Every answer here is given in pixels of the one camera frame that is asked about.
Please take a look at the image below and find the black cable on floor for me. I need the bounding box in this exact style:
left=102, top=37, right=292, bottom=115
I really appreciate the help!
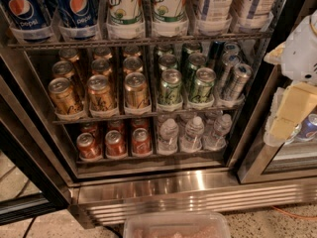
left=22, top=215, right=38, bottom=238

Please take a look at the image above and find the left white labelled bottle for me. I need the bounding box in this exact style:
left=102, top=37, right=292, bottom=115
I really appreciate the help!
left=195, top=0, right=233, bottom=36

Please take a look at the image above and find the second row gold can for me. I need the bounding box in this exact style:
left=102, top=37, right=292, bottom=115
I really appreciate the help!
left=91, top=59, right=112, bottom=77
left=123, top=57, right=143, bottom=74
left=53, top=60, right=77, bottom=83

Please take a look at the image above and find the second row right green can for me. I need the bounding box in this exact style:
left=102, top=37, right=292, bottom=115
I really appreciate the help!
left=184, top=53, right=207, bottom=84

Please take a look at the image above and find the middle clear water bottle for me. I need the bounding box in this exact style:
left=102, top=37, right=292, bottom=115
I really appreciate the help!
left=180, top=116, right=204, bottom=153

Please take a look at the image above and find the front left green can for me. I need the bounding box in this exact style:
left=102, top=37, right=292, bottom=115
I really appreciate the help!
left=158, top=69, right=182, bottom=105

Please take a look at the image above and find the front right green can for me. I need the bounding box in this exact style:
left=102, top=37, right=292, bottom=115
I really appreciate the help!
left=188, top=67, right=216, bottom=104

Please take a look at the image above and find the second row left gold can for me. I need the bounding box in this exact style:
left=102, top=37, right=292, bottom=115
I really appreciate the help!
left=53, top=60, right=77, bottom=83

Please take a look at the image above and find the right clear water bottle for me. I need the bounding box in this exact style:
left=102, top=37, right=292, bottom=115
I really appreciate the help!
left=204, top=114, right=232, bottom=151

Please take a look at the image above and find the second row right gold can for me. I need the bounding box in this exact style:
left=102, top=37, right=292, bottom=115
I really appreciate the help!
left=123, top=57, right=143, bottom=74

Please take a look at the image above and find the right 7up bottle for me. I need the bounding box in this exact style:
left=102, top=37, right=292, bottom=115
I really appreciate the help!
left=152, top=0, right=185, bottom=37

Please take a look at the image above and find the silver slim can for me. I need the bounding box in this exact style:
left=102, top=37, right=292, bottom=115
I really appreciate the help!
left=223, top=63, right=253, bottom=100
left=217, top=53, right=241, bottom=89

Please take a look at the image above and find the clear water bottle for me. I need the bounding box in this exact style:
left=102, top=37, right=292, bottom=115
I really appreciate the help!
left=204, top=114, right=232, bottom=151
left=158, top=118, right=179, bottom=155
left=180, top=116, right=204, bottom=153

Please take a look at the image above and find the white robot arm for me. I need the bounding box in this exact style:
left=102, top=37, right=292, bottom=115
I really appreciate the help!
left=264, top=10, right=317, bottom=141

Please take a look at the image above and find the red coke can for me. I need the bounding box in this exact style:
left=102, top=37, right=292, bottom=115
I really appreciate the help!
left=132, top=128, right=152, bottom=156
left=76, top=133, right=102, bottom=161
left=131, top=118, right=150, bottom=131
left=105, top=130, right=127, bottom=159

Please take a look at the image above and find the blue can behind glass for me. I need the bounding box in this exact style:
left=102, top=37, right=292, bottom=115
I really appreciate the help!
left=297, top=114, right=317, bottom=141

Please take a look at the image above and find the second row left green can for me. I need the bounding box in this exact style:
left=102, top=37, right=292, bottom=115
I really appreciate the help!
left=158, top=54, right=178, bottom=71

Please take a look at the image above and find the left blue pepsi bottle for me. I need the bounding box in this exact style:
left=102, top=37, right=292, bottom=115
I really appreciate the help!
left=0, top=0, right=51, bottom=31

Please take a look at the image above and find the second row green can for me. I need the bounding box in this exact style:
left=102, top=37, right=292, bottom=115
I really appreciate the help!
left=158, top=54, right=178, bottom=71
left=184, top=53, right=207, bottom=84

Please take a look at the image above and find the front right gold can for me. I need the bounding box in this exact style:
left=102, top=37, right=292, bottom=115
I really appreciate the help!
left=124, top=72, right=150, bottom=109

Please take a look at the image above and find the front silver slim can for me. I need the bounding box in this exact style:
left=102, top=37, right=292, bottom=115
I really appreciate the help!
left=223, top=63, right=253, bottom=100

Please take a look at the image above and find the stainless steel fridge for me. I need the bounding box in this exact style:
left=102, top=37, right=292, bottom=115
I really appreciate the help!
left=0, top=0, right=317, bottom=228

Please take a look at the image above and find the second row middle gold can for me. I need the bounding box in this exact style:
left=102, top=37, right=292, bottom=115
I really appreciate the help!
left=91, top=59, right=112, bottom=77

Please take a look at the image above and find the orange cable on floor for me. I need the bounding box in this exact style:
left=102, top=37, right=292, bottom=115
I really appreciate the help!
left=270, top=205, right=317, bottom=221

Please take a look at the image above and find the right blue pepsi bottle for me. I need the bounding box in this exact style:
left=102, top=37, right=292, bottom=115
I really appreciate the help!
left=57, top=0, right=98, bottom=41

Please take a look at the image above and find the front left gold can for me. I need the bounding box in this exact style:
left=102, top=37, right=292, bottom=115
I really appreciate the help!
left=49, top=77, right=83, bottom=115

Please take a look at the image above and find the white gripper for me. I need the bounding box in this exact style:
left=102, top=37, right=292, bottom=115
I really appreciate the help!
left=268, top=82, right=317, bottom=140

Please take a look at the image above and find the white labelled bottle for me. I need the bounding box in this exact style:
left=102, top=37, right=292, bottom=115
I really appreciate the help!
left=232, top=0, right=275, bottom=33
left=195, top=0, right=233, bottom=36

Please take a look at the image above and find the left 7up bottle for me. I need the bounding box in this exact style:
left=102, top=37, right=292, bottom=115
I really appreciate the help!
left=107, top=0, right=145, bottom=40

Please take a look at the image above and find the left clear water bottle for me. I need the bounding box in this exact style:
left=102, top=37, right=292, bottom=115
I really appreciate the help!
left=158, top=118, right=179, bottom=155

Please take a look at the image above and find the front middle gold can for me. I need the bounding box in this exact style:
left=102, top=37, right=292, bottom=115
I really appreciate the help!
left=87, top=74, right=116, bottom=111

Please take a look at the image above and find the clear plastic bin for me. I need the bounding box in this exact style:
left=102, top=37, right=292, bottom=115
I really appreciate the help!
left=123, top=212, right=231, bottom=238

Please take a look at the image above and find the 7up bottle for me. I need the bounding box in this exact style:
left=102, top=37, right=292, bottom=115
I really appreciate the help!
left=107, top=0, right=145, bottom=40
left=152, top=0, right=185, bottom=37

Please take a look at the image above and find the right white labelled bottle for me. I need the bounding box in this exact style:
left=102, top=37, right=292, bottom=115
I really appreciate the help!
left=232, top=0, right=275, bottom=33

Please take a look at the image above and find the blue pepsi bottle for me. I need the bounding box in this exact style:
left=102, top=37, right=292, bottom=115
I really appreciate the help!
left=57, top=0, right=98, bottom=41
left=0, top=0, right=51, bottom=31

